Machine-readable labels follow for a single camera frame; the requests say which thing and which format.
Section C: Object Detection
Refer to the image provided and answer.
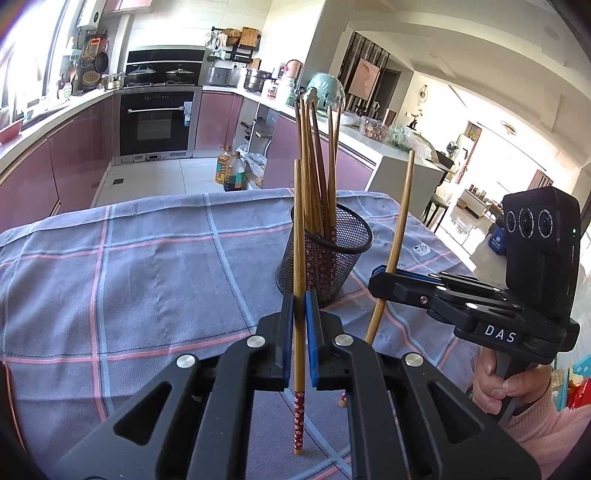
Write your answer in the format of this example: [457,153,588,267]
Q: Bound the bamboo chopstick red patterned end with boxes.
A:
[293,159,305,455]

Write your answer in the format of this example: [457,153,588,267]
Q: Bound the white kitchen counter island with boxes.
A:
[204,86,443,218]

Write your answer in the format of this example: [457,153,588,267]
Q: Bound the right hand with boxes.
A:
[472,348,551,415]

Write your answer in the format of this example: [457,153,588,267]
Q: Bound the black mesh utensil holder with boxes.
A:
[304,204,373,307]

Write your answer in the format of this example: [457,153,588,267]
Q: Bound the grey plaid tablecloth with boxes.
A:
[1,189,476,479]

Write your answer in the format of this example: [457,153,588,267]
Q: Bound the teal round appliance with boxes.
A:
[308,72,346,112]

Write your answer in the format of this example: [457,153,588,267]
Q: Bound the dark sauce bottle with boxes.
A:
[223,152,245,192]

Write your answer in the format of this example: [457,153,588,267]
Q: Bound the cooking oil bottle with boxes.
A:
[214,145,232,184]

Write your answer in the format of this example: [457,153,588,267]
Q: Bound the steel stock pot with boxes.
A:
[243,69,271,93]

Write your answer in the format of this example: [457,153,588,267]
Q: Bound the built-in black oven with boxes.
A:
[118,88,199,163]

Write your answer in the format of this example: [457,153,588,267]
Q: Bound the black cooking pot right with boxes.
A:
[165,67,197,85]

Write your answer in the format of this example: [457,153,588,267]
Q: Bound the black cooking pot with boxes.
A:
[125,65,156,87]
[165,67,197,85]

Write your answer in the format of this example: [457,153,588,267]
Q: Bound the black cooking pot left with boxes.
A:
[125,65,156,87]

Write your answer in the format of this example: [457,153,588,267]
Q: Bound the white water heater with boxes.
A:
[76,0,106,30]

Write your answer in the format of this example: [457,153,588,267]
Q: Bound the black camera box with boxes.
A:
[502,186,581,324]

